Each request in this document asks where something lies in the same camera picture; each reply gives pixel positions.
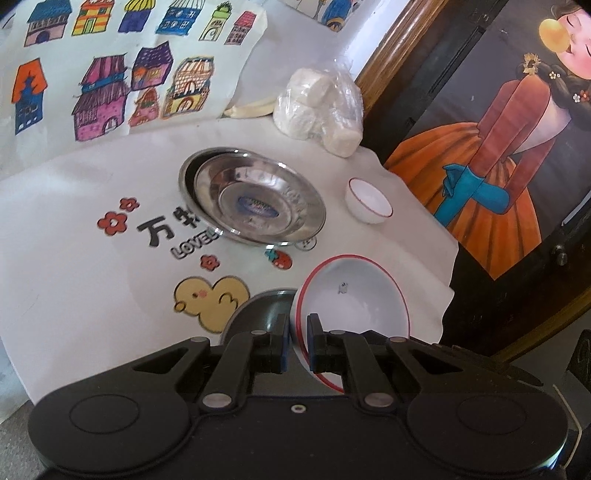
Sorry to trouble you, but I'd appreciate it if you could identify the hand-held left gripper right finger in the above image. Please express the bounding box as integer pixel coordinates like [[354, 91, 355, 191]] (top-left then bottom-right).
[[307, 314, 467, 411]]

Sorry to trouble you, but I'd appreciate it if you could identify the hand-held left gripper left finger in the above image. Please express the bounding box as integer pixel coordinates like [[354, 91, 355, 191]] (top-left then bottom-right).
[[131, 314, 291, 411]]

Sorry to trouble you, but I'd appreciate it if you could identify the steel bowl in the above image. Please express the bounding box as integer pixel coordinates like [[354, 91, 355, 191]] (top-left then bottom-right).
[[221, 288, 300, 347]]

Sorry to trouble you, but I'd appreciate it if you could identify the floral white ceramic bowl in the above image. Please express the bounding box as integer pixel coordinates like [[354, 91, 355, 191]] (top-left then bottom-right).
[[288, 255, 411, 393]]

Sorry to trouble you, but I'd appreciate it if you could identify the plain white ceramic bowl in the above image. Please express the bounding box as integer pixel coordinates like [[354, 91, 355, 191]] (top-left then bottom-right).
[[344, 178, 394, 225]]

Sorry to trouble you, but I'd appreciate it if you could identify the large steel plate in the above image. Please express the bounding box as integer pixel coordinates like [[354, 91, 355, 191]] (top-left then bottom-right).
[[194, 150, 327, 247]]

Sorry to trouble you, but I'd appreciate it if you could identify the medium steel plate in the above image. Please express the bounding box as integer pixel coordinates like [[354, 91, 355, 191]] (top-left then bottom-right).
[[179, 147, 241, 232]]

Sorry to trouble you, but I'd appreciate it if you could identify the printed white tablecloth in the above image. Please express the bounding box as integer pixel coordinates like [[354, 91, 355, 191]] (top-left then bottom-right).
[[0, 124, 460, 416]]

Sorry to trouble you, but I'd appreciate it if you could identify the cream rolled tube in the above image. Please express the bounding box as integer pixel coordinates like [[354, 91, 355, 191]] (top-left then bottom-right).
[[223, 98, 278, 120]]

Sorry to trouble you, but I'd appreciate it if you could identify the plastic bag of white rolls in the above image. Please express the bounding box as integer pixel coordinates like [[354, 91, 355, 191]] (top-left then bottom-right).
[[272, 60, 365, 160]]

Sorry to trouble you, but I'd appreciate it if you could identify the teddy bear drawing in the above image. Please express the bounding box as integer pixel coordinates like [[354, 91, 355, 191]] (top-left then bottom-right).
[[284, 0, 356, 33]]

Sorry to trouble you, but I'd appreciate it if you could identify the coloured houses drawing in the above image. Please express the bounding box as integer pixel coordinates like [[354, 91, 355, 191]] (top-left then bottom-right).
[[0, 0, 269, 153]]

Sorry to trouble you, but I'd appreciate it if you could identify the wall poster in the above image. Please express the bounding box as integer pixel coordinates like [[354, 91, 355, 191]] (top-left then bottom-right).
[[383, 0, 591, 282]]

